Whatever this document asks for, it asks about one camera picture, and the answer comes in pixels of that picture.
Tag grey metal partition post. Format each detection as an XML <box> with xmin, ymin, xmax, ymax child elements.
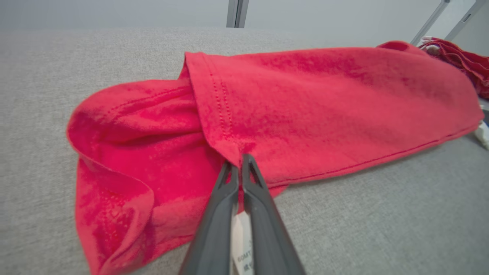
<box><xmin>226</xmin><ymin>0</ymin><xmax>249</xmax><ymax>28</ymax></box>

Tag grey wall frame rail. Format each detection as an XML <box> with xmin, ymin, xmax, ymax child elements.
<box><xmin>411</xmin><ymin>0</ymin><xmax>451</xmax><ymax>45</ymax></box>
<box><xmin>445</xmin><ymin>0</ymin><xmax>486</xmax><ymax>41</ymax></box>

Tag red Bulls basketball jersey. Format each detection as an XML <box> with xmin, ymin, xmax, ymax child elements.
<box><xmin>66</xmin><ymin>41</ymin><xmax>485</xmax><ymax>275</ymax></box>

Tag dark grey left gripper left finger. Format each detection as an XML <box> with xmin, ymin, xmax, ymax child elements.
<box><xmin>178</xmin><ymin>160</ymin><xmax>240</xmax><ymax>275</ymax></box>

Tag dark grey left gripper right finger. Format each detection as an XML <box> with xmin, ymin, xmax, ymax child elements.
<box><xmin>241</xmin><ymin>154</ymin><xmax>306</xmax><ymax>275</ymax></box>

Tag red shorts with white stripe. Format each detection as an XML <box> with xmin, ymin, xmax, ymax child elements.
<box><xmin>418</xmin><ymin>37</ymin><xmax>489</xmax><ymax>100</ymax></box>

